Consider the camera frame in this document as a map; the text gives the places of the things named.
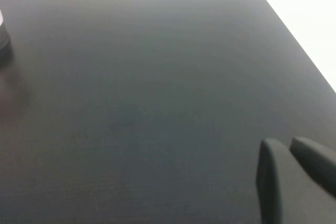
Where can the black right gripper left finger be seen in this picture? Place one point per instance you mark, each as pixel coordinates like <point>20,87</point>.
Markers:
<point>270,195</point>

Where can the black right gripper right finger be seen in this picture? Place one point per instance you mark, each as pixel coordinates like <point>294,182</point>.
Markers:
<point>317,163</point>

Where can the black mesh pen holder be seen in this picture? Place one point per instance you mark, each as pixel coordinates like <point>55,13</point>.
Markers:
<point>4,37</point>

